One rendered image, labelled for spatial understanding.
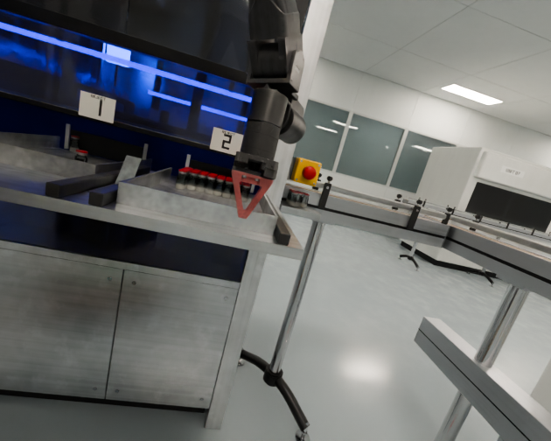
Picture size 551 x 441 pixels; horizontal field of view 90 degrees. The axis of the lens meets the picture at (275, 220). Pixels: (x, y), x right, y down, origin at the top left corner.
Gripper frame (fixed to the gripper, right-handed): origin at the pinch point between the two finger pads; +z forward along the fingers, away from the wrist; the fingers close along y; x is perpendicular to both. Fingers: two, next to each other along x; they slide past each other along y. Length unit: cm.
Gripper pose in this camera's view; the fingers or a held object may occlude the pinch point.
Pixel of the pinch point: (243, 213)
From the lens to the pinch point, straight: 46.4
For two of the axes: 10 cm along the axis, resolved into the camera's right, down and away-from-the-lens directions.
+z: -2.4, 9.7, 1.0
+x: -9.6, -2.2, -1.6
